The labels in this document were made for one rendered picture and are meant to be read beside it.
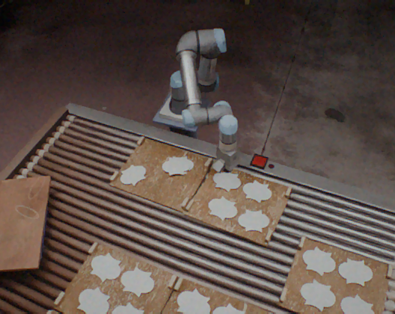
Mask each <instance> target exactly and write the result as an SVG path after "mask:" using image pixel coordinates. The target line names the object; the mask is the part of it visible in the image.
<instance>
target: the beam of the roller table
mask: <svg viewBox="0 0 395 314"><path fill-rule="evenodd" d="M66 108H67V109H68V110H69V113H70V115H71V116H76V117H78V118H81V119H83V120H88V121H91V122H93V123H98V124H100V125H103V126H108V127H111V128H113V129H118V130H120V131H123V132H128V133H131V134H134V135H138V136H144V137H146V138H147V139H149V140H152V141H157V142H159V143H162V144H167V145H170V146H173V147H177V148H180V149H183V150H188V152H190V153H196V154H198V155H201V156H206V157H209V158H214V159H216V158H217V146H218V145H215V144H210V143H207V142H205V141H199V140H197V138H192V137H188V136H185V135H181V134H177V133H174V132H170V131H166V130H164V129H159V128H156V127H152V126H150V125H148V124H145V123H140V122H137V121H134V120H130V119H127V118H123V117H118V116H116V115H113V114H109V113H106V112H103V111H98V110H95V109H92V108H88V107H85V106H82V105H77V104H75V103H72V102H70V103H69V104H68V105H67V106H66ZM252 158H253V156H250V155H248V154H244V153H241V152H239V164H238V165H237V167H242V168H245V169H248V170H252V171H256V172H258V173H262V174H265V175H268V176H270V177H274V178H276V179H280V180H283V181H286V182H290V183H293V184H296V185H300V186H303V187H305V188H310V189H313V190H316V191H320V192H323V193H325V194H329V195H332V196H335V197H339V198H342V199H344V200H349V201H352V202H354V203H358V204H361V205H363V206H368V207H370V208H373V209H379V210H382V211H384V212H388V213H391V214H394V215H395V199H394V198H392V197H387V196H384V195H381V194H377V193H375V192H371V191H368V190H364V189H362V188H358V187H355V186H352V185H348V184H345V183H342V182H338V181H336V180H333V179H329V178H325V177H323V176H318V175H316V174H312V173H308V172H305V171H303V170H297V169H295V168H291V167H287V166H284V165H282V164H277V162H274V161H269V160H268V161H267V162H266V166H265V168H264V170H262V169H259V168H257V167H252V166H250V163H251V160H252ZM269 164H273V165H274V166H275V167H274V168H273V169H270V168H268V165H269Z"/></svg>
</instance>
